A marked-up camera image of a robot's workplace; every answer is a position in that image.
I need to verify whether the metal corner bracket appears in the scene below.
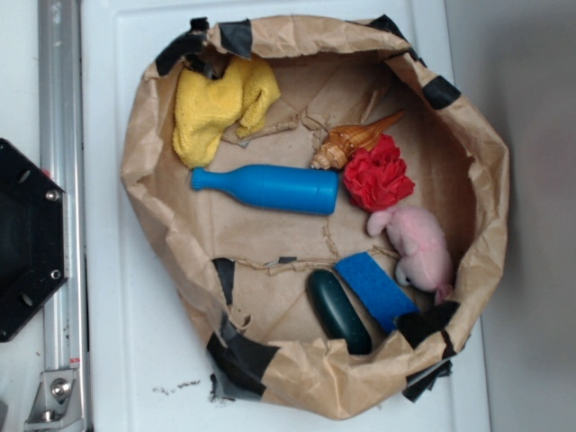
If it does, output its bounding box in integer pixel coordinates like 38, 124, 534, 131
24, 369, 85, 431

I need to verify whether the pink plush toy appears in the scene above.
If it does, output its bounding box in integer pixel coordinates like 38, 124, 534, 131
366, 206, 455, 305

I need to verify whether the brown spiral seashell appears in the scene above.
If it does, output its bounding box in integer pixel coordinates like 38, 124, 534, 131
310, 110, 404, 170

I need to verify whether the red crumpled cloth flower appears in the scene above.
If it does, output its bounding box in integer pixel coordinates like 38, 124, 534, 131
343, 134, 415, 212

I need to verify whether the yellow terry cloth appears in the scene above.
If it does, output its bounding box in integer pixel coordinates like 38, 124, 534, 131
173, 57, 281, 169

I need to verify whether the blue plastic bottle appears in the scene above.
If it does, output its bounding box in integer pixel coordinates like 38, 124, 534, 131
191, 165, 338, 215

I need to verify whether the brown paper bag bin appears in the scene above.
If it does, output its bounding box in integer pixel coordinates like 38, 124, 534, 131
121, 15, 509, 419

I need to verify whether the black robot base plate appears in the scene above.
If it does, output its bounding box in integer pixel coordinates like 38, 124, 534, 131
1, 139, 68, 343

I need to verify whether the aluminium extrusion rail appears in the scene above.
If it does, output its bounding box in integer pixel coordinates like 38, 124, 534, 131
38, 1, 93, 431

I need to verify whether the blue sponge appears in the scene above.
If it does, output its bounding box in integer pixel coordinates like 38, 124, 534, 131
335, 252, 419, 333

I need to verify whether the dark green oval object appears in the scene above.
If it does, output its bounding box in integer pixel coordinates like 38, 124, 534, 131
306, 269, 373, 356

